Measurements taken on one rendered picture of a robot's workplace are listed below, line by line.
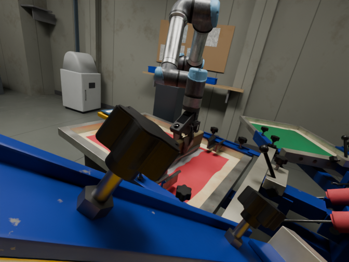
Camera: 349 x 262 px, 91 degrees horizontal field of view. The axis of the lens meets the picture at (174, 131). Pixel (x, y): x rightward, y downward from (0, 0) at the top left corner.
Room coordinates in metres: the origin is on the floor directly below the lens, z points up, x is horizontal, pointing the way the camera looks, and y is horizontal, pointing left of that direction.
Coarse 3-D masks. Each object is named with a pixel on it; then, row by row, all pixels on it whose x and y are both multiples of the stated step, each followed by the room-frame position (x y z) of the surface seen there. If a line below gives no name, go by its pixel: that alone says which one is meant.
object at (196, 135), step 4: (200, 132) 0.84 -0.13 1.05; (196, 136) 0.78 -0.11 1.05; (200, 136) 0.83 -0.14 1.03; (176, 140) 0.68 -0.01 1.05; (180, 140) 0.69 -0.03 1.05; (196, 140) 0.80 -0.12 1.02; (200, 140) 0.84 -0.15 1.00; (180, 144) 0.67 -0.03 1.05; (196, 144) 0.81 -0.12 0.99; (180, 148) 0.68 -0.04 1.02; (180, 152) 0.68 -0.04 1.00
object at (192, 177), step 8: (88, 136) 0.78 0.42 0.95; (176, 168) 0.62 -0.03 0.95; (184, 168) 0.63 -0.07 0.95; (192, 168) 0.64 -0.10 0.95; (184, 176) 0.58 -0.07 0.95; (192, 176) 0.58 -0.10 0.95; (200, 176) 0.59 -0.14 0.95; (208, 176) 0.60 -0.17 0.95; (160, 184) 0.51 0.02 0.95; (176, 184) 0.52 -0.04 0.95; (184, 184) 0.53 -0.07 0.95; (192, 184) 0.54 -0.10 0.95; (200, 184) 0.54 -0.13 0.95; (192, 192) 0.49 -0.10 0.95
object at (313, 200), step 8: (264, 192) 0.48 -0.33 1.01; (288, 192) 0.46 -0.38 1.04; (296, 192) 0.46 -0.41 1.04; (304, 192) 0.47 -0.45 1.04; (272, 200) 0.47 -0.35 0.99; (296, 200) 0.44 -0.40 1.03; (304, 200) 0.43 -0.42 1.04; (312, 200) 0.44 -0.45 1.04; (320, 200) 0.45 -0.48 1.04; (296, 208) 0.43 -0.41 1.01; (304, 208) 0.42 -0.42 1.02; (312, 208) 0.41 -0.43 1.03; (320, 208) 0.41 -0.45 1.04; (304, 216) 0.42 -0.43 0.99; (312, 216) 0.41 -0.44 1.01; (320, 216) 0.40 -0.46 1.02
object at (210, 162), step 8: (200, 152) 0.81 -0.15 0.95; (208, 152) 0.82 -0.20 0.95; (192, 160) 0.71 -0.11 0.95; (200, 160) 0.72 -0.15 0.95; (208, 160) 0.74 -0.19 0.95; (216, 160) 0.75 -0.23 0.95; (224, 160) 0.76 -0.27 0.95; (200, 168) 0.65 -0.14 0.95; (208, 168) 0.66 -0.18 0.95; (216, 168) 0.67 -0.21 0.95
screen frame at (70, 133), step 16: (144, 112) 1.23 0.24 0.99; (64, 128) 0.75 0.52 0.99; (80, 128) 0.80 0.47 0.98; (96, 128) 0.87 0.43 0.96; (80, 144) 0.63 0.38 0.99; (96, 160) 0.57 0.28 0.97; (240, 160) 0.72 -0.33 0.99; (240, 176) 0.63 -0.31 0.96; (224, 192) 0.47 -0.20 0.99; (208, 208) 0.39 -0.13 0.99
